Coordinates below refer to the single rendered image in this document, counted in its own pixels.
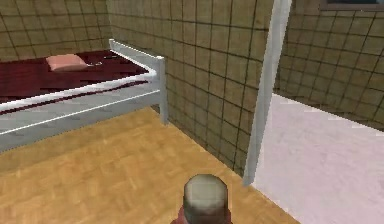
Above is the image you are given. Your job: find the bottle with grey cap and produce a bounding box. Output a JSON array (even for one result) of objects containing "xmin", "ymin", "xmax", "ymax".
[{"xmin": 170, "ymin": 173, "xmax": 233, "ymax": 224}]

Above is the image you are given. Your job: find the white bed with maroon cover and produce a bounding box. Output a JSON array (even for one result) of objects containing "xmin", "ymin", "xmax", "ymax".
[{"xmin": 0, "ymin": 38, "xmax": 169, "ymax": 154}]

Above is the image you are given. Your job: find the pink pillow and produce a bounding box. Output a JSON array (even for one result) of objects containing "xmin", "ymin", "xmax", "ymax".
[{"xmin": 45, "ymin": 53, "xmax": 89, "ymax": 73}]

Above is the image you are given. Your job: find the grey framed window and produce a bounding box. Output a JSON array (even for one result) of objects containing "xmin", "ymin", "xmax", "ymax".
[{"xmin": 319, "ymin": 0, "xmax": 384, "ymax": 12}]

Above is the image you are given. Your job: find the white door frame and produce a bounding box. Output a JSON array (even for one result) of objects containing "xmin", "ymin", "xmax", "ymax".
[{"xmin": 242, "ymin": 0, "xmax": 293, "ymax": 187}]

